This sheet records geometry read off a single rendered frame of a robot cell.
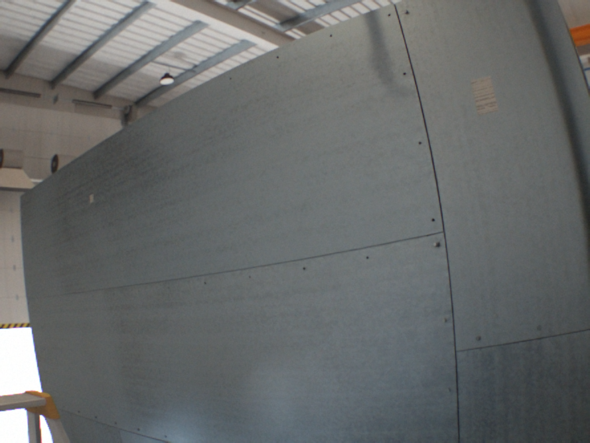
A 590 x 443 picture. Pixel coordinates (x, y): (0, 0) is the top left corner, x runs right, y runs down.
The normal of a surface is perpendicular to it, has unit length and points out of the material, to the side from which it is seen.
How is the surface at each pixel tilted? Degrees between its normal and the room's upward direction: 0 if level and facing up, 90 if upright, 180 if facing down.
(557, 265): 90
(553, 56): 90
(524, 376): 90
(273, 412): 90
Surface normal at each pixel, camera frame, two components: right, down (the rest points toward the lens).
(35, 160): 0.79, -0.18
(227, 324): -0.60, -0.04
